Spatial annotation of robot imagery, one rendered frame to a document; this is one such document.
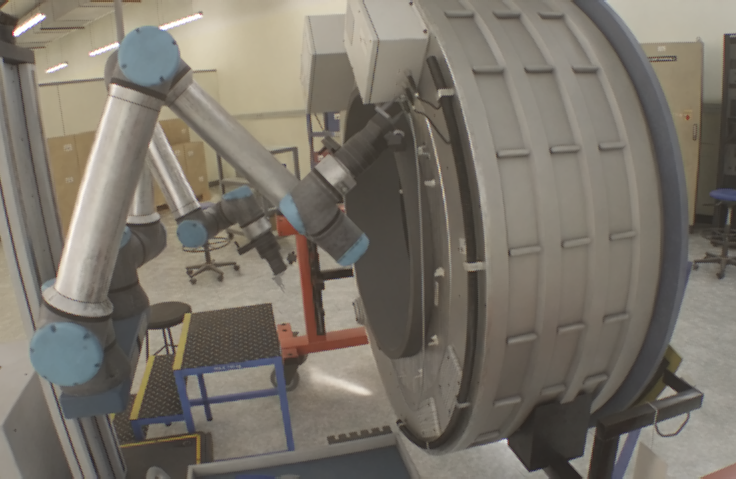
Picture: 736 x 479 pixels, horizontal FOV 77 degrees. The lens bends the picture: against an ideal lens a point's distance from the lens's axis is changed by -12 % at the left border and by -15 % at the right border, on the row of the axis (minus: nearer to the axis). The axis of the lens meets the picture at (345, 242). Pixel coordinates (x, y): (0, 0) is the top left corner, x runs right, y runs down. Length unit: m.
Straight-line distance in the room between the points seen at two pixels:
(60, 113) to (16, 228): 7.63
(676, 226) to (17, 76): 1.69
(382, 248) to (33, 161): 1.23
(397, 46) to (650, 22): 5.52
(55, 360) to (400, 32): 0.96
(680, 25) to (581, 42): 5.23
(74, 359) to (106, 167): 0.39
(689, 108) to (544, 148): 4.89
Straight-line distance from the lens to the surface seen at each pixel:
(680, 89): 5.87
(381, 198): 2.00
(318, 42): 1.72
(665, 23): 6.49
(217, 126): 1.20
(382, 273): 1.95
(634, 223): 1.15
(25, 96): 1.65
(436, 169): 1.14
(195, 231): 1.60
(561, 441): 1.38
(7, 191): 1.41
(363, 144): 1.13
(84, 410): 1.38
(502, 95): 1.05
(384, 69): 1.16
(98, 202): 1.06
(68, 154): 7.81
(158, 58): 1.04
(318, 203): 1.12
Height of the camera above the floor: 1.55
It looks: 16 degrees down
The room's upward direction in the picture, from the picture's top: 5 degrees counter-clockwise
